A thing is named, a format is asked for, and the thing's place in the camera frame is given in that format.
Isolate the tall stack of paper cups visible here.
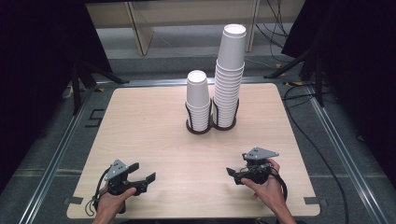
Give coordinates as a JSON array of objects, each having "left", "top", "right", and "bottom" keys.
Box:
[{"left": 212, "top": 23, "right": 248, "bottom": 128}]

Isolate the black double cup holder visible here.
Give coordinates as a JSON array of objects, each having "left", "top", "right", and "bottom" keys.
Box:
[{"left": 184, "top": 96, "right": 241, "bottom": 135}]

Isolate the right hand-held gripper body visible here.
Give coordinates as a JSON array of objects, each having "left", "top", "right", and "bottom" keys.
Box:
[{"left": 233, "top": 147, "right": 280, "bottom": 185}]

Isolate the bundle of black cables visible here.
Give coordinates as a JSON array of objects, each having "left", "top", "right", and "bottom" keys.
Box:
[{"left": 255, "top": 0, "right": 291, "bottom": 63}]

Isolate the black floor cable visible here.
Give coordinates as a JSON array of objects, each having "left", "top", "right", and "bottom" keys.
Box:
[{"left": 281, "top": 83, "right": 349, "bottom": 224}]

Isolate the person's right hand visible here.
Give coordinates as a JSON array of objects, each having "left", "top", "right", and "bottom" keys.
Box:
[{"left": 241, "top": 158, "right": 289, "bottom": 216}]

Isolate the hand-held gripper cable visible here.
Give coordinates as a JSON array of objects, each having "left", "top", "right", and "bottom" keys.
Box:
[
  {"left": 269, "top": 167, "right": 289, "bottom": 202},
  {"left": 85, "top": 167, "right": 112, "bottom": 217}
]

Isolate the short stack of paper cups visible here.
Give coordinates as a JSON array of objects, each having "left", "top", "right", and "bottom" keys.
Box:
[{"left": 185, "top": 69, "right": 213, "bottom": 133}]

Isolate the person's left hand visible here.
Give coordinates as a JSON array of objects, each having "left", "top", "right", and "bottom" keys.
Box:
[{"left": 96, "top": 187, "right": 137, "bottom": 218}]

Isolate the black metal stand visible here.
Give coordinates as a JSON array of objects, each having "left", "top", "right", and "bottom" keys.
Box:
[
  {"left": 70, "top": 55, "right": 130, "bottom": 116},
  {"left": 263, "top": 36, "right": 325, "bottom": 108}
]

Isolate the aluminium floor rail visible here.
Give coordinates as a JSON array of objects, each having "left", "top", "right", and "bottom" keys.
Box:
[
  {"left": 306, "top": 90, "right": 390, "bottom": 224},
  {"left": 18, "top": 87, "right": 96, "bottom": 224},
  {"left": 94, "top": 76, "right": 290, "bottom": 89}
]

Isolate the grey tape piece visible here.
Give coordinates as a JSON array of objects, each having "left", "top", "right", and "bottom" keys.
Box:
[
  {"left": 64, "top": 196, "right": 84, "bottom": 205},
  {"left": 303, "top": 196, "right": 328, "bottom": 206}
]

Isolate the dark curtain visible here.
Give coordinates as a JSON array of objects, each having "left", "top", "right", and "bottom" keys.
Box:
[
  {"left": 281, "top": 0, "right": 396, "bottom": 188},
  {"left": 0, "top": 0, "right": 113, "bottom": 194}
]

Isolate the left hand-held gripper cable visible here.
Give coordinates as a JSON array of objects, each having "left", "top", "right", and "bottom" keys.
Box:
[{"left": 85, "top": 167, "right": 112, "bottom": 217}]

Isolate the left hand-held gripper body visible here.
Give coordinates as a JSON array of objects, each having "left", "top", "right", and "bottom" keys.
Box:
[{"left": 104, "top": 159, "right": 149, "bottom": 197}]

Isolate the right hand-held gripper cable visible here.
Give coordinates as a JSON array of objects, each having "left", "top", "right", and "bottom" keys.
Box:
[{"left": 269, "top": 167, "right": 289, "bottom": 202}]

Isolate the light wooden shelf frame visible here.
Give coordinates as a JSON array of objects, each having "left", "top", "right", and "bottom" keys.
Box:
[{"left": 85, "top": 0, "right": 261, "bottom": 57}]

